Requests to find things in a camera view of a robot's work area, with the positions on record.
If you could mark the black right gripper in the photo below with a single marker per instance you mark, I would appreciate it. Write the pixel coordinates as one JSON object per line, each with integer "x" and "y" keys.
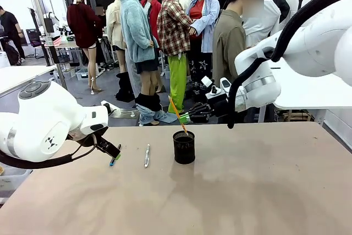
{"x": 217, "y": 109}

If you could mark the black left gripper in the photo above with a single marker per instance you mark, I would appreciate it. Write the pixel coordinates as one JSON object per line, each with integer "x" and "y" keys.
{"x": 89, "y": 137}

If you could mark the orange pencil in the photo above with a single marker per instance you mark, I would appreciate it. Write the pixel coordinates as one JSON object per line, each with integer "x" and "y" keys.
{"x": 176, "y": 111}

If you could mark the silver pen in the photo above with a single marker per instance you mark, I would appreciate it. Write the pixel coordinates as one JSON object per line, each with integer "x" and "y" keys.
{"x": 147, "y": 156}

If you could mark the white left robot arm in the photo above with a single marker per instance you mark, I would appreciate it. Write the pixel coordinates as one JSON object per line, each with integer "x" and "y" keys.
{"x": 41, "y": 119}

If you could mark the black mesh pen holder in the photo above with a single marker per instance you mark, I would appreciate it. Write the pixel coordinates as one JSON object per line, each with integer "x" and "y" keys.
{"x": 184, "y": 149}

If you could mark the light blue jeans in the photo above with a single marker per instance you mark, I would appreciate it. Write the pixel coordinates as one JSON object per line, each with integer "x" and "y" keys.
{"x": 162, "y": 116}

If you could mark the black trousers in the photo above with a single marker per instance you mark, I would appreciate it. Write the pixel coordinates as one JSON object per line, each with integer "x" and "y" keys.
{"x": 148, "y": 103}

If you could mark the person in olive shirt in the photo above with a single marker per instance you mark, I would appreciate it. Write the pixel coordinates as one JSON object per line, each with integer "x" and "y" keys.
{"x": 228, "y": 42}

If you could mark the mannequin in plaid shirt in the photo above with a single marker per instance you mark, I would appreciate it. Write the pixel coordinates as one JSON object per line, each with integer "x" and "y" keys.
{"x": 173, "y": 31}

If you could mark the figure in blue shirt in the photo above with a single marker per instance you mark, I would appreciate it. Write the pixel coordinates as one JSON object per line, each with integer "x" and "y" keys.
{"x": 206, "y": 26}

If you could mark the mannequin in blue fleece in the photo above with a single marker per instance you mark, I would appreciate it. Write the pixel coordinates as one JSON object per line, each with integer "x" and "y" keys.
{"x": 134, "y": 34}

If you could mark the mannequin in white shirt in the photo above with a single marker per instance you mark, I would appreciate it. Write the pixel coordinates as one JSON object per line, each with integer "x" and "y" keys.
{"x": 261, "y": 28}

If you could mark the large white table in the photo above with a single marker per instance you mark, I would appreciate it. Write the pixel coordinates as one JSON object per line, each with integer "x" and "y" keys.
{"x": 302, "y": 92}

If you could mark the mannequin in red jacket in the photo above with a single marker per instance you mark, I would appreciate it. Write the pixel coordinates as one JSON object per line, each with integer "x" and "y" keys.
{"x": 154, "y": 12}

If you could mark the small white table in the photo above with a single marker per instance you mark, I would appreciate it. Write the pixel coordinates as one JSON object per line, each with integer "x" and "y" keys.
{"x": 19, "y": 75}

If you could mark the mannequin in cream jacket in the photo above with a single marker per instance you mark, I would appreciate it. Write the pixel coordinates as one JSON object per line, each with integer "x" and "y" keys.
{"x": 114, "y": 26}

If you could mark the mannequin in maroon sweater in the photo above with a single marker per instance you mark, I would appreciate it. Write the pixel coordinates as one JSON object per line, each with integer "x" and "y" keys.
{"x": 82, "y": 26}

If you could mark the person in black clothes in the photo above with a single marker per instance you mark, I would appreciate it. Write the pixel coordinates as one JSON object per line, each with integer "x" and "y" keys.
{"x": 9, "y": 31}

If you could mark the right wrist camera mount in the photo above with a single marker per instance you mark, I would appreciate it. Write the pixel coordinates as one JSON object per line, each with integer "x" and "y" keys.
{"x": 215, "y": 89}

